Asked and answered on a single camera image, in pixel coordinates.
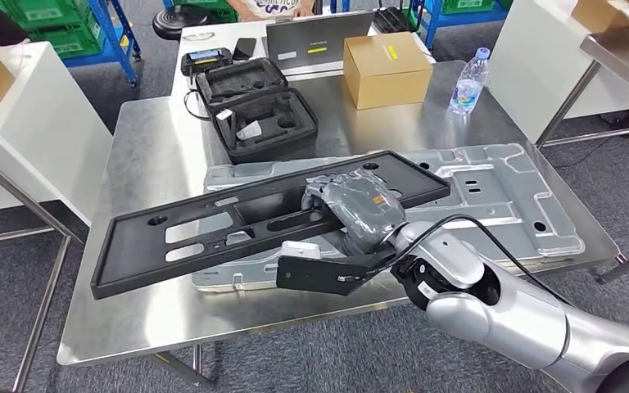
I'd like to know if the black handheld controller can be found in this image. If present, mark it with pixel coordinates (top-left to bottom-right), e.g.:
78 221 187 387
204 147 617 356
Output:
180 47 234 77

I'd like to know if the open black tool case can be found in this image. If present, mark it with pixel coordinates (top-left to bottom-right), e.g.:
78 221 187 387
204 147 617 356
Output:
195 56 319 165

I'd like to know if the green plastic crate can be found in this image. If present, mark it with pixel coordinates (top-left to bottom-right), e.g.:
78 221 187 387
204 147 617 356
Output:
441 0 496 15
0 0 96 31
29 21 106 60

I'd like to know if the blue metal cart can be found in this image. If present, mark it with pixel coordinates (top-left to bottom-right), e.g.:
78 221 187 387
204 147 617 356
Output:
61 0 143 88
409 0 511 50

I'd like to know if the black case cable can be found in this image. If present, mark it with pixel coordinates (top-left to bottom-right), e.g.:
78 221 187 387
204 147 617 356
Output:
183 89 212 122

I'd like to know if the black plastic panel part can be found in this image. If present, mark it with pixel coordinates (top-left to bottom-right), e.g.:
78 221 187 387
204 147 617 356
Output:
90 150 452 301

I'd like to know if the white cabinet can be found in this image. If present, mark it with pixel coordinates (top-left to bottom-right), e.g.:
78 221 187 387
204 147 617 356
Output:
0 41 114 228
486 0 629 145

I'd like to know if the silver stamped metal plate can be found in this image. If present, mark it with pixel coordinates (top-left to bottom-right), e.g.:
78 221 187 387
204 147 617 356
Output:
192 142 587 294

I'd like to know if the black camera bracket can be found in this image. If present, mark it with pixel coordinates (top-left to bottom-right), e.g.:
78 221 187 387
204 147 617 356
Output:
276 246 402 297

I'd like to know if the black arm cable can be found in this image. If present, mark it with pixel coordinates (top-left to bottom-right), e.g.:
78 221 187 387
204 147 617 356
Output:
371 214 573 308

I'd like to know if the closed cardboard box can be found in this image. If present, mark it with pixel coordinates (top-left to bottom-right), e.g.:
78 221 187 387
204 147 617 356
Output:
342 31 435 111

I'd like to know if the stainless steel table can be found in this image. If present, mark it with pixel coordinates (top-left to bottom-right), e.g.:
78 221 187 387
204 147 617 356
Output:
0 114 85 393
534 32 629 286

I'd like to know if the clear water bottle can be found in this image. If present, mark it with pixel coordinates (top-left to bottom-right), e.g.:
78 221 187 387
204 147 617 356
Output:
449 47 492 116

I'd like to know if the grey laptop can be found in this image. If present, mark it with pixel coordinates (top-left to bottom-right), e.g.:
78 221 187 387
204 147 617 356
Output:
265 11 376 77

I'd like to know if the black smartphone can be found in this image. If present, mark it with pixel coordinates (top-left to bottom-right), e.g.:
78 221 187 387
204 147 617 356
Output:
232 37 258 61

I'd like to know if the black round stool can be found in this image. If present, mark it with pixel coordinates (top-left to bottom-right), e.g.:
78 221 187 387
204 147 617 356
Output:
152 4 210 42

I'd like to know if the white desk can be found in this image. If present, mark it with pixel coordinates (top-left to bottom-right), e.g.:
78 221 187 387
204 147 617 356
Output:
170 19 437 104

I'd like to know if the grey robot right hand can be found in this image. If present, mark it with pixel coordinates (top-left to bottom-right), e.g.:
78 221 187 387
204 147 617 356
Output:
301 168 408 257

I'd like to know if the stainless steel workbench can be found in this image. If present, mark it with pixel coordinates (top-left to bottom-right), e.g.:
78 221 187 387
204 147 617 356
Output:
57 58 622 391

